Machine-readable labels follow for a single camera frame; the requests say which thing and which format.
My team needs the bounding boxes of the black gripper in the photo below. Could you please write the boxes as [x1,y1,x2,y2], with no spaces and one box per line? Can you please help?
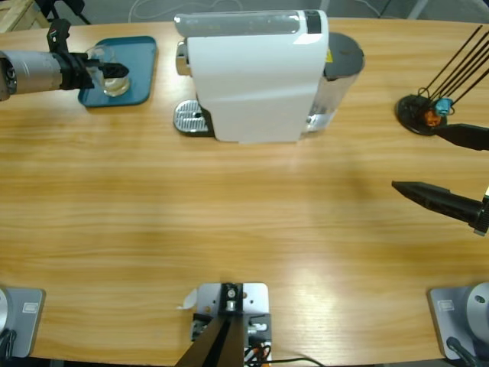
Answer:
[55,51,130,92]
[391,122,489,237]

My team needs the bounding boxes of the clear drinking glass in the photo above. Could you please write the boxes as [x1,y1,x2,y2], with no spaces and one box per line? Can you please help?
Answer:
[84,44,131,97]

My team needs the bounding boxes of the white capsule coffee machine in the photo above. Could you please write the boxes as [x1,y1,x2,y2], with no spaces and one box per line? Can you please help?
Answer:
[173,9,330,145]

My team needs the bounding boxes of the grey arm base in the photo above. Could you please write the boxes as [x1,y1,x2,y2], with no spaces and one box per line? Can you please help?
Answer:
[0,286,47,359]
[426,281,489,361]

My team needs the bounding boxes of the blue coffee capsule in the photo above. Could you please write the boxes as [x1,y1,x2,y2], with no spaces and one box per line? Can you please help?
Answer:
[435,97,455,115]

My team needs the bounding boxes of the teal plastic tray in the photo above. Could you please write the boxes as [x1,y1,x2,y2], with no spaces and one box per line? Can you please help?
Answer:
[77,35,158,109]

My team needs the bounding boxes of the black stand legs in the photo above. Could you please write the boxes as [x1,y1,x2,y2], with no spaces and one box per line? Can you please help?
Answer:
[37,0,92,27]

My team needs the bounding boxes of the black capsule holder with rods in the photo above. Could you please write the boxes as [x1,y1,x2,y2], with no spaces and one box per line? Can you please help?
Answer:
[395,24,489,137]

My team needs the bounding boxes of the chrome slotted drip tray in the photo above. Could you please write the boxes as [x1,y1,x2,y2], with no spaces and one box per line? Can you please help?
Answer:
[173,99,215,138]

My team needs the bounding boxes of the grey metal leg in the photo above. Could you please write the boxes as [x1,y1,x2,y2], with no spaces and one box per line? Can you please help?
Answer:
[405,0,429,20]

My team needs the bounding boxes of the white tape tab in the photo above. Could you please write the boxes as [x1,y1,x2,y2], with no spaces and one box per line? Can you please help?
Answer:
[175,288,199,310]

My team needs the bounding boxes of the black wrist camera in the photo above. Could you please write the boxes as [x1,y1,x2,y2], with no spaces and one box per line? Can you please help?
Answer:
[45,18,72,55]

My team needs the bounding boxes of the black base cable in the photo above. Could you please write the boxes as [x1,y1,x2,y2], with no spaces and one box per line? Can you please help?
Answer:
[445,336,478,367]
[0,328,18,360]

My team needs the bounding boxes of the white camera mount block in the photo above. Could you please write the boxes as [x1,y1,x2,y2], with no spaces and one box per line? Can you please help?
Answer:
[186,281,273,367]

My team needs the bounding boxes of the thin black cable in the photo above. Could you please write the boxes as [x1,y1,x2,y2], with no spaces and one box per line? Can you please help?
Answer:
[267,356,325,367]

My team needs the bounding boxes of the orange and white wires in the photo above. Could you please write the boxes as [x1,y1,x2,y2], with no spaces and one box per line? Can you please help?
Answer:
[244,341,273,363]

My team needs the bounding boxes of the dark camera post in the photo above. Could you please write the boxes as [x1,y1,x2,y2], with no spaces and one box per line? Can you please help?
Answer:
[175,282,245,367]

